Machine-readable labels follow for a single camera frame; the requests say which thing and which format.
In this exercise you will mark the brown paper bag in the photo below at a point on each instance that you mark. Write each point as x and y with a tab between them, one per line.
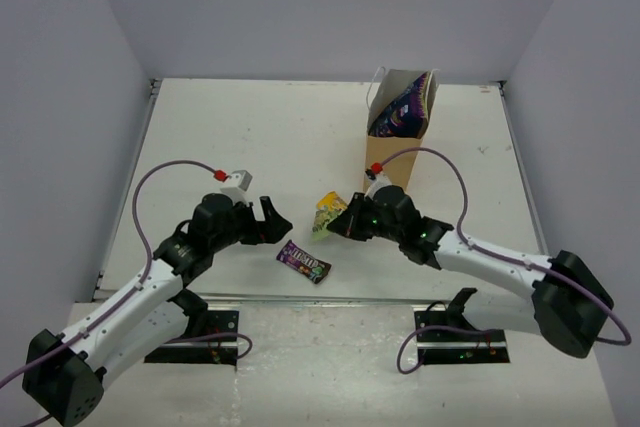
396	155

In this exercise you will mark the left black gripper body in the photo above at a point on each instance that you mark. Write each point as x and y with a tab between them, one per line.
260	226

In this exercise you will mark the purple M&M's packet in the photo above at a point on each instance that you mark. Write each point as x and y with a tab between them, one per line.
299	260

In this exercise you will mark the green snack packet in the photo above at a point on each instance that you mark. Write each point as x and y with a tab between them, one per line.
322	218

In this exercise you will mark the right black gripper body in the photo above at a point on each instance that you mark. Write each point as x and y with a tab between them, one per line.
368	221

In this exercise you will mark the blue purple snack bag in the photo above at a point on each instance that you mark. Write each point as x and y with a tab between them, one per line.
402	105

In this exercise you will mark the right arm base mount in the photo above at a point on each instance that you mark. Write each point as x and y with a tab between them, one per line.
443	336

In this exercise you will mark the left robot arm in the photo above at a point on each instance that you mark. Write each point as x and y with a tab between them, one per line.
68	373

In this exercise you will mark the yellow M&M's packet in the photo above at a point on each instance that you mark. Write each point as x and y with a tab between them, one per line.
331	202

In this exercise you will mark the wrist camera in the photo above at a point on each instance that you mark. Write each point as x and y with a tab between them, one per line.
377	179
237	183

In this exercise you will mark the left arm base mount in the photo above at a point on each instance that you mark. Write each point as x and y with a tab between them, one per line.
213	340

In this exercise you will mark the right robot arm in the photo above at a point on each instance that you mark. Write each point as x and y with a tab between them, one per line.
559	297

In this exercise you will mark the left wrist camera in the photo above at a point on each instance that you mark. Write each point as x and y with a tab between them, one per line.
237	183

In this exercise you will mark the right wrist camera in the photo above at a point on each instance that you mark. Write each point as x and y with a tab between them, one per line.
377	179

